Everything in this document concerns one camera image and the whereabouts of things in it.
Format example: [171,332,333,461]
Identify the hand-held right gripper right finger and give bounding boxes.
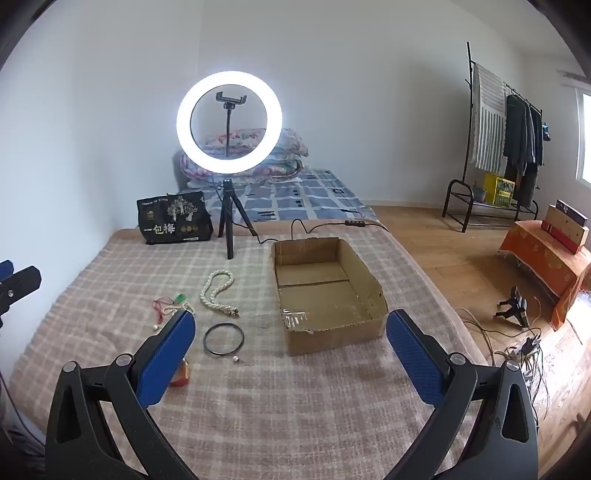
[386,309,541,480]

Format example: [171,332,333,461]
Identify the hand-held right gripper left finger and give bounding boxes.
[45,308,197,480]

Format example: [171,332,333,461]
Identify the black ring choker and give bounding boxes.
[203,323,245,357]

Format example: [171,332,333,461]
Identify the green pendant beaded bracelet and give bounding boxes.
[152,293,197,324]

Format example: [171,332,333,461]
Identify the pearl rope necklace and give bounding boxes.
[199,270,241,318]

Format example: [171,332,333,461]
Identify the cardboard box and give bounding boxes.
[270,237,389,356]

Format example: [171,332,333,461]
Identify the red and cream small object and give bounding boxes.
[170,359,191,387]

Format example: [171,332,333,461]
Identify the small black floor tripod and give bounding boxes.
[495,286,532,328]

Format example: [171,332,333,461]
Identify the black printed bag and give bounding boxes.
[137,191,214,245]

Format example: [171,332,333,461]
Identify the orange cloth covered table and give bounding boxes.
[499,220,591,330]

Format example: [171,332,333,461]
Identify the black clothes rack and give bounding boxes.
[442,42,546,232]

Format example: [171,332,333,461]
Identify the yellow crate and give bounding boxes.
[483,173,515,206]

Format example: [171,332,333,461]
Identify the blue checked bed sheet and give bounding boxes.
[178,168,377,222]

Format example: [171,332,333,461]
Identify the tan cardboard carton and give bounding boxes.
[542,204,587,254]

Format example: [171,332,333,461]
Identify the floral folded quilt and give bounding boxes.
[179,150,305,190]

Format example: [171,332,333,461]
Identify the dark flat box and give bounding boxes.
[555,200,589,228]

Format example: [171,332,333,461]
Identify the dark hanging clothes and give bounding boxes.
[502,95,544,208]

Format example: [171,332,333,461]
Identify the black phone holder gooseneck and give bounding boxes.
[216,91,247,160]

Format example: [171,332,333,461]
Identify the floral pillow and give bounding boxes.
[203,128,309,160]

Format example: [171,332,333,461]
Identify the striped towel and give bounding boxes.
[470,63,508,171]

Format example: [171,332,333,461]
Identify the window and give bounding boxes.
[575,85,591,183]

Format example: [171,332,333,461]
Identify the tangle of floor cables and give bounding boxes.
[457,305,555,416]

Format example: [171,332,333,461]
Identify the black cable with inline remote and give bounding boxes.
[256,218,389,245]

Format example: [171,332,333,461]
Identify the white ring light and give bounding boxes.
[176,70,281,175]

